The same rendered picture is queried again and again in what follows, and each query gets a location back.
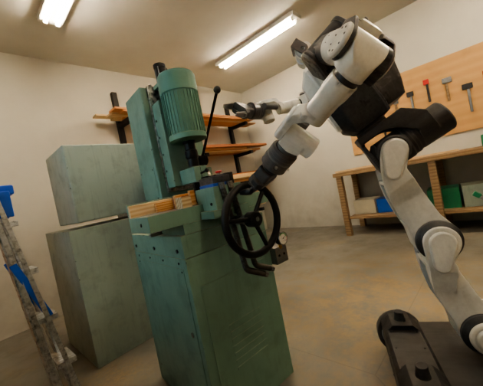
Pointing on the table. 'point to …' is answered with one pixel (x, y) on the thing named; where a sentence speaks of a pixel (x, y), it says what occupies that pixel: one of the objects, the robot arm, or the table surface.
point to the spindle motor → (181, 106)
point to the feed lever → (208, 129)
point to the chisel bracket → (192, 175)
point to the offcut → (183, 202)
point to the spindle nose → (191, 153)
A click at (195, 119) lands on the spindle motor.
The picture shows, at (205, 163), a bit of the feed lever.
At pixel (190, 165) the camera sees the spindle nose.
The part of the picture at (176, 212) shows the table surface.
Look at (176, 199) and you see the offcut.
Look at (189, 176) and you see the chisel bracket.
